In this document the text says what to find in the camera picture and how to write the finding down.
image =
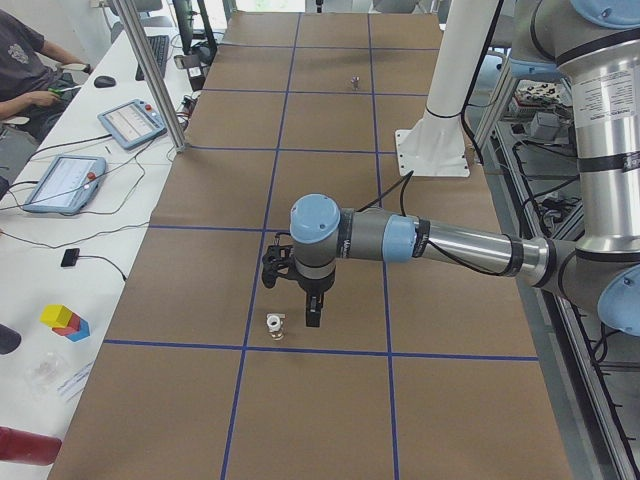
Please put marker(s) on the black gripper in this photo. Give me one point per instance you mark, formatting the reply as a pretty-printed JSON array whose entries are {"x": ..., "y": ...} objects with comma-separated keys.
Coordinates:
[{"x": 314, "y": 286}]

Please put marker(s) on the white PPR brass valve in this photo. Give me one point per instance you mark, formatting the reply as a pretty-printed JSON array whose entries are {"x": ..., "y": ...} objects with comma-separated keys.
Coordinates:
[{"x": 275, "y": 325}]

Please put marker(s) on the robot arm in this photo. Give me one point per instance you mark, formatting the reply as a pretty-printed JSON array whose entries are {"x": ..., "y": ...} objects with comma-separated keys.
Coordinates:
[{"x": 595, "y": 45}]

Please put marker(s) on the small metal pipe fitting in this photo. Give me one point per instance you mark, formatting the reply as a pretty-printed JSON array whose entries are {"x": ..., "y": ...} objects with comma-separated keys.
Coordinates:
[{"x": 355, "y": 82}]

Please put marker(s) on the blue wooden block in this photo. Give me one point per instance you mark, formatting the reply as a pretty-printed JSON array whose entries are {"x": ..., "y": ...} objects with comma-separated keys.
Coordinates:
[{"x": 82, "y": 333}]

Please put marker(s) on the red wooden block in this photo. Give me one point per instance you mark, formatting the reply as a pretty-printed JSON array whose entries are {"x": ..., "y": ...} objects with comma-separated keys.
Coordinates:
[{"x": 72, "y": 327}]

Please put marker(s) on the small black box device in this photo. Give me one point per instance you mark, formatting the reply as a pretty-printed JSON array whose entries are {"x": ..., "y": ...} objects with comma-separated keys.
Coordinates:
[{"x": 70, "y": 257}]

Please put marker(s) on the far blue teach pendant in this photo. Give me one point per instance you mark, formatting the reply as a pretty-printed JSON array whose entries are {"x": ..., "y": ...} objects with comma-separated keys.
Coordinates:
[{"x": 133, "y": 123}]

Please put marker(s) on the blue teach pendant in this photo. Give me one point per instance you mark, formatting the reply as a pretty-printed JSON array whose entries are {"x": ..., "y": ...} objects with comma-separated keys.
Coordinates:
[
  {"x": 133, "y": 123},
  {"x": 67, "y": 185}
]

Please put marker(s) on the yellow wooden block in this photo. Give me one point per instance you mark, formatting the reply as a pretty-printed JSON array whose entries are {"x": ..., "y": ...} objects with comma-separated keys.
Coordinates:
[{"x": 56, "y": 316}]

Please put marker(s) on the near blue teach pendant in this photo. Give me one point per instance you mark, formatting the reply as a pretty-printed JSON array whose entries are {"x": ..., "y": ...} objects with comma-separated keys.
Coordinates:
[{"x": 67, "y": 185}]

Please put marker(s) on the clear plastic bag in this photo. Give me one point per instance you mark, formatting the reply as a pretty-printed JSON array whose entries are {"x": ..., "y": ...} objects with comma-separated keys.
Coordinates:
[{"x": 45, "y": 372}]

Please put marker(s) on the black keyboard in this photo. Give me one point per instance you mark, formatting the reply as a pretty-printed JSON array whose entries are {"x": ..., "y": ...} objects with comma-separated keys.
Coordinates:
[{"x": 159, "y": 45}]

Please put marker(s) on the black computer mouse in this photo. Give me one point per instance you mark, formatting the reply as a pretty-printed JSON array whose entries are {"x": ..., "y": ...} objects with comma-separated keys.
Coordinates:
[{"x": 104, "y": 81}]

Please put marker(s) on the black rounded object table edge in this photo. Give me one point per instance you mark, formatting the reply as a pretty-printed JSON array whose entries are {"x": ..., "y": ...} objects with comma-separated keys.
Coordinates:
[{"x": 10, "y": 339}]

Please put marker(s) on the red cylinder object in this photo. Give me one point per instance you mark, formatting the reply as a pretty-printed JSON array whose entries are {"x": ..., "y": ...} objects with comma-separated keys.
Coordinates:
[{"x": 29, "y": 448}]

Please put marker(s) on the seated person grey shirt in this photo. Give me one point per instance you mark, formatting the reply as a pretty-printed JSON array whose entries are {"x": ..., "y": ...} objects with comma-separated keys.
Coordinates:
[{"x": 35, "y": 86}]

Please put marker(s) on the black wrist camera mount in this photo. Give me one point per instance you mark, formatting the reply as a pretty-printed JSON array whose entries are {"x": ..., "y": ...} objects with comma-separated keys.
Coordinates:
[{"x": 278, "y": 262}]

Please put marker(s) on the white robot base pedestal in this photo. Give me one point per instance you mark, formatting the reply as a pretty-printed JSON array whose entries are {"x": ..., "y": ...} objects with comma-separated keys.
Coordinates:
[{"x": 435, "y": 145}]

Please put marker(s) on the aluminium frame post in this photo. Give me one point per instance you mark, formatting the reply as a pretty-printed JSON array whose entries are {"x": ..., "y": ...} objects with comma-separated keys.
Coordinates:
[{"x": 129, "y": 17}]

